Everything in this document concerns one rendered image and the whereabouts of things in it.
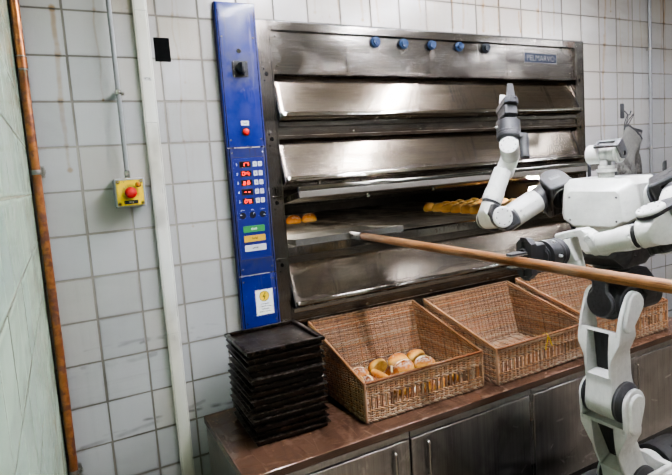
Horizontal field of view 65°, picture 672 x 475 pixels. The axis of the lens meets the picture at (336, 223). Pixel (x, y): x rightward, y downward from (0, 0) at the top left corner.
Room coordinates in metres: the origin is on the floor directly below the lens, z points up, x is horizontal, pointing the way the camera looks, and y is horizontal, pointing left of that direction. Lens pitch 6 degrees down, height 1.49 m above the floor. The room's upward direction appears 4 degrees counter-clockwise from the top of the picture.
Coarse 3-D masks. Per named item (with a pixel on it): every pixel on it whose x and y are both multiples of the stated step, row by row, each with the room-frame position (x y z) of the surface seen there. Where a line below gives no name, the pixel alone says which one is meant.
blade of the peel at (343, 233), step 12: (348, 228) 2.70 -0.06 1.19; (360, 228) 2.67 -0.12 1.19; (372, 228) 2.63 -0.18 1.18; (384, 228) 2.42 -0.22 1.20; (396, 228) 2.45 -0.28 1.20; (288, 240) 2.29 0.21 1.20; (300, 240) 2.23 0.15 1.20; (312, 240) 2.25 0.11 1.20; (324, 240) 2.28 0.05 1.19; (336, 240) 2.31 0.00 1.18
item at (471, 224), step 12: (540, 216) 2.88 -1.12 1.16; (420, 228) 2.53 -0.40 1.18; (432, 228) 2.54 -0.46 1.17; (444, 228) 2.58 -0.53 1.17; (456, 228) 2.61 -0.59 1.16; (468, 228) 2.65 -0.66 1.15; (348, 240) 2.33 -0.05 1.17; (360, 240) 2.36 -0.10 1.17; (288, 252) 2.20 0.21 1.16; (300, 252) 2.22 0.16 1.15; (312, 252) 2.25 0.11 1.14
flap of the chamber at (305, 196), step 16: (480, 176) 2.50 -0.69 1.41; (512, 176) 2.59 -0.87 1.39; (528, 176) 2.66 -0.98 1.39; (304, 192) 2.08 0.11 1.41; (320, 192) 2.11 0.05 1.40; (336, 192) 2.14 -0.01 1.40; (352, 192) 2.18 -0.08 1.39; (368, 192) 2.26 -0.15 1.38; (384, 192) 2.38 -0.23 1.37; (400, 192) 2.50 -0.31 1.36
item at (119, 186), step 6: (114, 180) 1.84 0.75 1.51; (120, 180) 1.85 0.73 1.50; (126, 180) 1.86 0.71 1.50; (132, 180) 1.86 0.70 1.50; (138, 180) 1.87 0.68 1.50; (114, 186) 1.84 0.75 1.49; (120, 186) 1.85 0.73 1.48; (126, 186) 1.85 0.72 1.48; (132, 186) 1.86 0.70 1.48; (144, 186) 1.89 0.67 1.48; (114, 192) 1.85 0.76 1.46; (120, 192) 1.84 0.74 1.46; (138, 192) 1.87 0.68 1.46; (144, 192) 1.88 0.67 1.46; (114, 198) 1.87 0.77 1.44; (120, 198) 1.84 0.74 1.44; (126, 198) 1.85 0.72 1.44; (132, 198) 1.86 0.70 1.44; (138, 198) 1.87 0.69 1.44; (144, 198) 1.88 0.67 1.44; (114, 204) 1.90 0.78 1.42; (120, 204) 1.84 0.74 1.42; (126, 204) 1.85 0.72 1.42; (132, 204) 1.86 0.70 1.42; (138, 204) 1.87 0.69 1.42; (144, 204) 1.88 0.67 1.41
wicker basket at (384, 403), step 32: (320, 320) 2.24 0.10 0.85; (352, 320) 2.31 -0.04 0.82; (384, 320) 2.37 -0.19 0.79; (416, 320) 2.44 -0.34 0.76; (352, 352) 2.26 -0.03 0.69; (384, 352) 2.32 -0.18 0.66; (448, 352) 2.24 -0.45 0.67; (480, 352) 2.04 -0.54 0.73; (352, 384) 1.89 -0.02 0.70; (384, 384) 1.85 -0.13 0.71; (416, 384) 1.91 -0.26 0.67; (480, 384) 2.05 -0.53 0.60; (384, 416) 1.84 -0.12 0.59
